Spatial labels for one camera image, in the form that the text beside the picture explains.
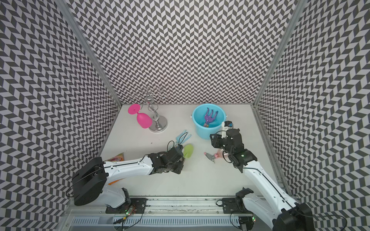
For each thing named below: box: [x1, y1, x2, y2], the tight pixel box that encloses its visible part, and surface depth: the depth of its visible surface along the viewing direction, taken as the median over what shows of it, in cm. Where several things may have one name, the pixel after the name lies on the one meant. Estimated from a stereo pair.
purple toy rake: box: [203, 107, 219, 128], surface depth 98 cm
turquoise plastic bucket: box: [191, 103, 227, 141], surface depth 93 cm
